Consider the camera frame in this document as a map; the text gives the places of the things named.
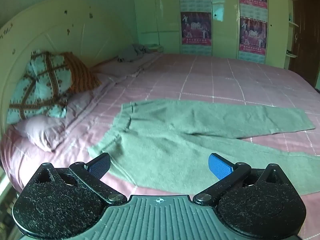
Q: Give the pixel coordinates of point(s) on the patterned teal folded blanket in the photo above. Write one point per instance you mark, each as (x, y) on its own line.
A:
(40, 87)

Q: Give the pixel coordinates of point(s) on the cream wardrobe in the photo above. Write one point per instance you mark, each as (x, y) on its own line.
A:
(225, 12)

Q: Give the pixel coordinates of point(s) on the bed with pink checked sheet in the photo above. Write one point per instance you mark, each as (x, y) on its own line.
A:
(200, 85)

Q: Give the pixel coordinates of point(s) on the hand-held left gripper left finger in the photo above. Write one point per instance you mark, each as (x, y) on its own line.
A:
(99, 167)

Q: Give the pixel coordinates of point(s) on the cream headboard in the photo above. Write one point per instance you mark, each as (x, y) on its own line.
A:
(45, 35)

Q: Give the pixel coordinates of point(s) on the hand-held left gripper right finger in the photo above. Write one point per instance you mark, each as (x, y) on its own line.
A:
(220, 167)

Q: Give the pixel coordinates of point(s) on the folded pale pink blanket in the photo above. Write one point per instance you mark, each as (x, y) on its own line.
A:
(125, 67)

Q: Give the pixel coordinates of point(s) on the orange striped pillow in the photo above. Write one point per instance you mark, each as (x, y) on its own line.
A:
(80, 72)

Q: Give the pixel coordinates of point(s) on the brown wooden door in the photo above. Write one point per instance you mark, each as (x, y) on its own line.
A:
(305, 30)

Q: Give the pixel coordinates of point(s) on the crumpled grey cloth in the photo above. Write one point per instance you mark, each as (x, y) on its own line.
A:
(131, 52)

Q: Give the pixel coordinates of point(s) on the pale pink pillow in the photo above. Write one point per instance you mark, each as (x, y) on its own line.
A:
(52, 127)

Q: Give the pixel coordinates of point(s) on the grey-green pants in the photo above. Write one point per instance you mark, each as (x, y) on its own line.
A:
(175, 140)

